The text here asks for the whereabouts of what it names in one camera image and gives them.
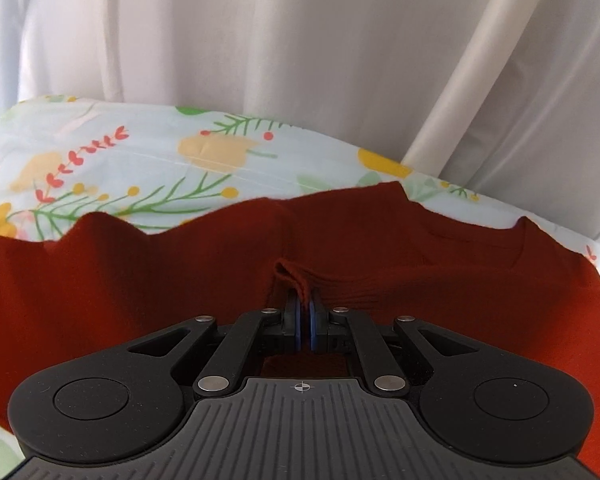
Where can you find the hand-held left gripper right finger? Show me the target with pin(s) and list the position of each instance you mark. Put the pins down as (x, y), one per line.
(314, 322)

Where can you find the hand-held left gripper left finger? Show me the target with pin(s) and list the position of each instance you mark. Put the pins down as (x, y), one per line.
(293, 322)

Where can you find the red knit sweater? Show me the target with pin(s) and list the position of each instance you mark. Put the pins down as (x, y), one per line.
(145, 270)

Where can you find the floral bed sheet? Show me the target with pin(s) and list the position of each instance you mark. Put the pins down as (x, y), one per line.
(130, 160)

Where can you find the white curtain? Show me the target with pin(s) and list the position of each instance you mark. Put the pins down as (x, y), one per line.
(280, 35)

